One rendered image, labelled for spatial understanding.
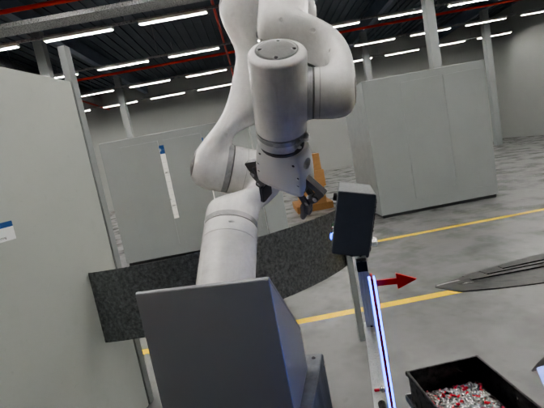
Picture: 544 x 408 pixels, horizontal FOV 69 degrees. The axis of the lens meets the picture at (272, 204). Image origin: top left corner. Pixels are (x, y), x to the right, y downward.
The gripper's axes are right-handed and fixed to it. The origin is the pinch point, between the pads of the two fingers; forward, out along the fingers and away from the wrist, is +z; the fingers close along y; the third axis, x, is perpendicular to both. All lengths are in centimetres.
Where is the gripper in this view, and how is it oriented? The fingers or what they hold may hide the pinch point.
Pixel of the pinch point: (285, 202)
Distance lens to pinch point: 78.0
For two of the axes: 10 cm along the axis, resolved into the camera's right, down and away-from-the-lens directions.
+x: -5.4, 6.5, -5.4
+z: 0.6, 6.7, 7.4
